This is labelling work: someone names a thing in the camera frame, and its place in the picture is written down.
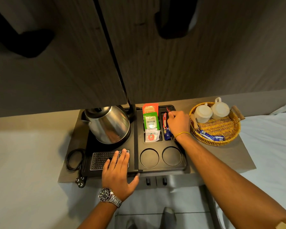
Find person's left hand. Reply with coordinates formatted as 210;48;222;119
101;148;140;202

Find person's right hand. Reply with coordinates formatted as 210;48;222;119
167;110;191;139

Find red and blue sachets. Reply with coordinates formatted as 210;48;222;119
162;107;172;129

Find white ceramic cup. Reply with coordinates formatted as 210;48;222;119
194;103;213;124
211;97;230;120

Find green tea packet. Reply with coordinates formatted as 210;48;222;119
143;112;160;130

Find white packet with red logo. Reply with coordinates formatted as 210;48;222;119
145;128;160;143

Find orange classic tea packet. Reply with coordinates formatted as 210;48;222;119
142;103;159;115

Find black plastic tray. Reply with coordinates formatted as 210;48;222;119
81;105;187;178

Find woven wicker basket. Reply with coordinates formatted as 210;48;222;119
189;102;245;147

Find black power cable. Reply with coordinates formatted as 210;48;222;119
66;148;86;171

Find person's right forearm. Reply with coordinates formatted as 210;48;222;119
176;133;286;229

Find person's right shoe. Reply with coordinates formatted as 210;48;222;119
162;207;177;229

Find yellow wrist band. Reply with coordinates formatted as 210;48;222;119
174;131;192;142

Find silver wristwatch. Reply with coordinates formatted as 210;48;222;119
98;187;123;208

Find perforated metal drip plate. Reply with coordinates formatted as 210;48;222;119
90;150;130;171

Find black power plug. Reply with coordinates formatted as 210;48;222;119
75;176;87;188

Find stainless steel electric kettle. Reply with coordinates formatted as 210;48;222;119
80;105;136;145

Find wooden low cabinet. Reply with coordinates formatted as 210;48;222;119
58;96;257;189

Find grey wood wardrobe door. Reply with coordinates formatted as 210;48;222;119
93;0;286;105
0;0;128;118

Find white pillow corner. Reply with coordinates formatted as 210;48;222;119
269;103;286;115

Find black wardrobe door handle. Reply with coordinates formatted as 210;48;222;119
0;2;55;58
155;0;198;40

